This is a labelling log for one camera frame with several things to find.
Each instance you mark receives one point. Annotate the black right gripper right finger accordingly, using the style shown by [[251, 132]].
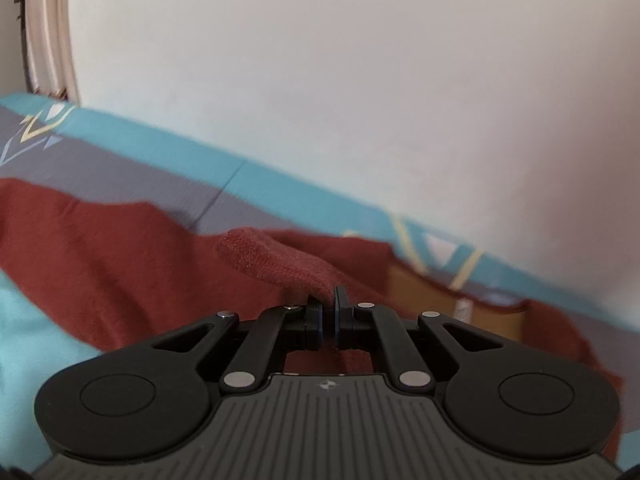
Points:
[[379, 331]]

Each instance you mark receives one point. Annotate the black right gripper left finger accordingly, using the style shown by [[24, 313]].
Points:
[[287, 339]]

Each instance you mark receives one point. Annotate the dark red knit sweater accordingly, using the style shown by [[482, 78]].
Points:
[[112, 275]]

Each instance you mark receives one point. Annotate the teal grey patterned bedsheet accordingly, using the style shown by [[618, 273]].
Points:
[[106, 159]]

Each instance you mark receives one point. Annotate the pink wooden door frame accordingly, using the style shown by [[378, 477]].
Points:
[[47, 49]]

